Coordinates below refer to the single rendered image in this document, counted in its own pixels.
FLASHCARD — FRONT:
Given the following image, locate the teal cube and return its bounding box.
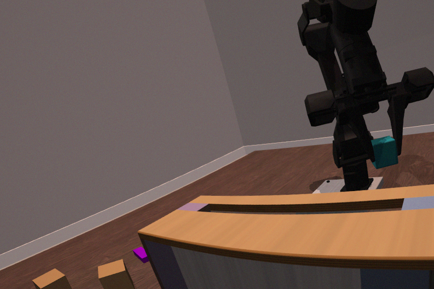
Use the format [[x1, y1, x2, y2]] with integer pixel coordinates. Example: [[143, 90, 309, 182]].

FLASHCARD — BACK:
[[371, 136, 399, 169]]

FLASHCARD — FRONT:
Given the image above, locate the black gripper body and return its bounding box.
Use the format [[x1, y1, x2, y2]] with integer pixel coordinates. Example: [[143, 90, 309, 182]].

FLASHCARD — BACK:
[[304, 42, 434, 127]]

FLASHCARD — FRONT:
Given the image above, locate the tan square block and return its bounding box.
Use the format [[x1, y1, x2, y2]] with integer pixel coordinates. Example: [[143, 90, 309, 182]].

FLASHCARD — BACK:
[[98, 259, 135, 289]]

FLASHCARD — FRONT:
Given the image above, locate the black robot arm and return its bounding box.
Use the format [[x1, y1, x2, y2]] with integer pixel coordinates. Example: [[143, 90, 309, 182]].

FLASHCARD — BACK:
[[297, 0, 377, 192]]

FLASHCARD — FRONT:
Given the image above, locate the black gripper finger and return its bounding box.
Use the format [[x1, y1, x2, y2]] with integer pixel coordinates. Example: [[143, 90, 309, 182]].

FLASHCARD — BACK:
[[338, 104, 375, 162], [387, 92, 412, 156]]

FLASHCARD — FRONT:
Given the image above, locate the small purple block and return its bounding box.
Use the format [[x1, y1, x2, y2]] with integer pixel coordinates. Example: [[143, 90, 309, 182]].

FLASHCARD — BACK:
[[133, 247, 149, 263]]

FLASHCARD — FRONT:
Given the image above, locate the tan cube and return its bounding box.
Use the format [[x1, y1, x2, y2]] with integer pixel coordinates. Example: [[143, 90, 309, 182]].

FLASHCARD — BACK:
[[32, 268, 72, 289]]

